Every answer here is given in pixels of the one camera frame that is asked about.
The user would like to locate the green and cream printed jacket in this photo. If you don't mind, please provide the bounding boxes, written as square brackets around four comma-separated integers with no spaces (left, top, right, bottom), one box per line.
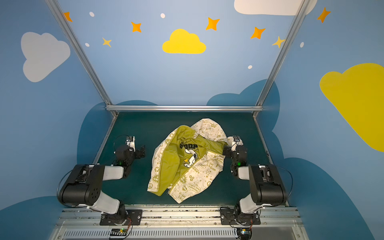
[147,119,231,204]

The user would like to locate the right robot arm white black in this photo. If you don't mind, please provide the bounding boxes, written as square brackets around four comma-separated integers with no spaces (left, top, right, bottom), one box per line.
[220,146,290,227]

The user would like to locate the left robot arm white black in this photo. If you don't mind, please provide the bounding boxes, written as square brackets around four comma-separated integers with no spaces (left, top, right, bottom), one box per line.
[57,145,146,227]

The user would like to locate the right small circuit board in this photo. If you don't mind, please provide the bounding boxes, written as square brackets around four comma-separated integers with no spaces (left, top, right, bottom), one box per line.
[236,228,252,240]

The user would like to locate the small circuit board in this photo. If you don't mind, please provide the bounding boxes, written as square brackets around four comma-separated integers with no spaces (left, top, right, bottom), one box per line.
[236,228,252,240]
[109,229,128,240]

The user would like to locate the left small circuit board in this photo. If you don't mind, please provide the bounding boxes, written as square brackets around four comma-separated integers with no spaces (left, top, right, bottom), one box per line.
[109,229,128,240]

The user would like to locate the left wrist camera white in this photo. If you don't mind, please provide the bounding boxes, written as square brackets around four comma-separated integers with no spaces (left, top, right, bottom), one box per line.
[126,136,136,152]

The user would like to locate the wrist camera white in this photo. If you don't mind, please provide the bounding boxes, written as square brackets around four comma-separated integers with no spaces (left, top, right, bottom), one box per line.
[228,136,243,148]
[126,136,136,152]

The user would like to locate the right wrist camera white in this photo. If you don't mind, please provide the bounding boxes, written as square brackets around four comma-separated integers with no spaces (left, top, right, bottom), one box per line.
[228,136,243,148]

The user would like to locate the left side table rail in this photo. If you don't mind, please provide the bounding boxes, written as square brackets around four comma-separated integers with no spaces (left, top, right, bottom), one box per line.
[93,117,118,165]

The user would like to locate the table rail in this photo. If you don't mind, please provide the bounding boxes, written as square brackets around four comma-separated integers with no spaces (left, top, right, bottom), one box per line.
[253,115,274,164]
[93,117,118,165]

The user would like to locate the right side table rail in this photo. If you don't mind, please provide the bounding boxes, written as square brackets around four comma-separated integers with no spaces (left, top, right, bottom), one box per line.
[253,115,274,164]

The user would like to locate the rear aluminium frame bar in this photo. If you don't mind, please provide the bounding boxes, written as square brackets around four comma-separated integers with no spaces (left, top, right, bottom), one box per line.
[106,105,263,112]

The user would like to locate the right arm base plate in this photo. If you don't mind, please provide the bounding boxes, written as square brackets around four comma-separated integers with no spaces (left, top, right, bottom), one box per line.
[219,206,261,227]

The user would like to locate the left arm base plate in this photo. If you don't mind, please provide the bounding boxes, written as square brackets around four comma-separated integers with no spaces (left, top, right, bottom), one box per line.
[100,210,143,226]

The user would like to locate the front aluminium mounting rail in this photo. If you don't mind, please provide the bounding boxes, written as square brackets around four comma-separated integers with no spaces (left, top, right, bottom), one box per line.
[50,205,309,240]

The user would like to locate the left aluminium frame post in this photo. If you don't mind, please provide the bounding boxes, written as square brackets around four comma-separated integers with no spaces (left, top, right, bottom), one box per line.
[44,0,114,106]

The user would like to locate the aluminium frame post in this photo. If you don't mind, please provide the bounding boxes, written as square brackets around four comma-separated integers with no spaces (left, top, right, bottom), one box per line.
[44,0,114,106]
[256,0,312,111]

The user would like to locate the right aluminium frame post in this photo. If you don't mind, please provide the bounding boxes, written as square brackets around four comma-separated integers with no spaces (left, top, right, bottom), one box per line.
[256,0,312,111]

